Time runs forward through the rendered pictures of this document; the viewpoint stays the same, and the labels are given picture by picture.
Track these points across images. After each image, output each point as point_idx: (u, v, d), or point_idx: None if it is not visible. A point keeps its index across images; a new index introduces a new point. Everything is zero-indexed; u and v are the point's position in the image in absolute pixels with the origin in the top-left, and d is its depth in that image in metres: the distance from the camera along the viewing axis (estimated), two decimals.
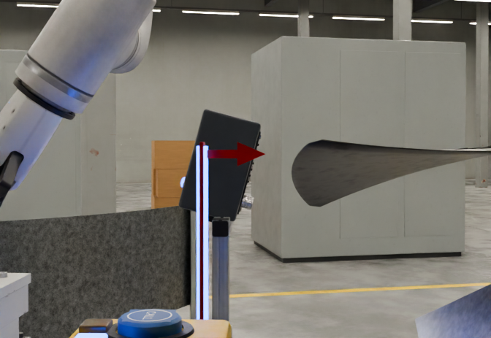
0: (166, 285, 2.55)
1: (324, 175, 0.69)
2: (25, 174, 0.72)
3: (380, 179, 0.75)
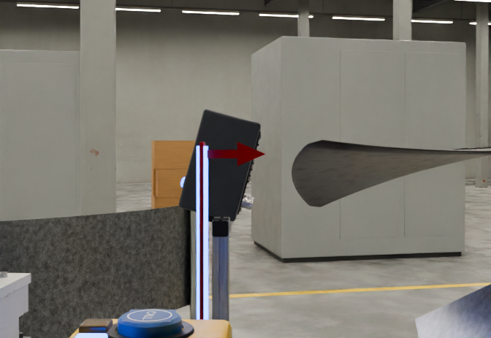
0: (166, 285, 2.55)
1: (324, 175, 0.69)
2: None
3: (380, 179, 0.75)
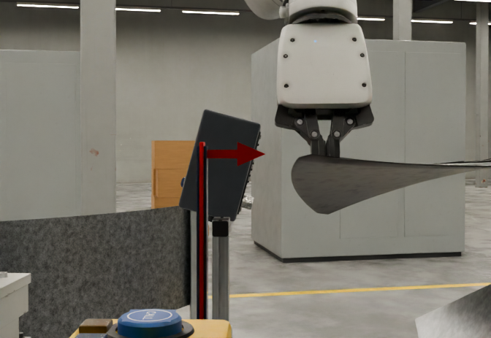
0: (166, 285, 2.55)
1: (324, 185, 0.72)
2: None
3: (383, 189, 0.77)
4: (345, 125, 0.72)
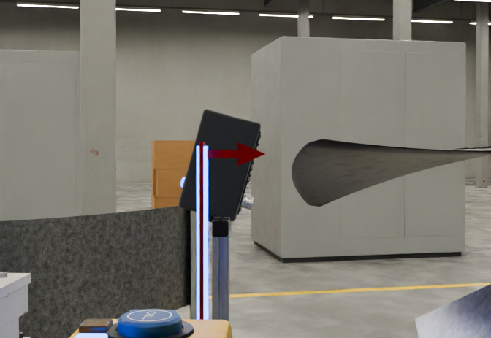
0: (166, 285, 2.55)
1: None
2: None
3: None
4: None
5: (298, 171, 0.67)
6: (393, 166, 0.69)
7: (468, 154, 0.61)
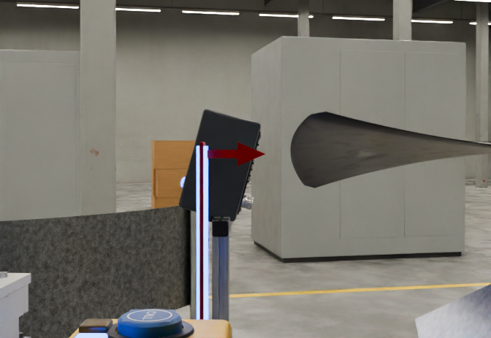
0: (166, 285, 2.55)
1: None
2: None
3: None
4: None
5: (297, 145, 0.67)
6: (392, 153, 0.69)
7: (469, 145, 0.61)
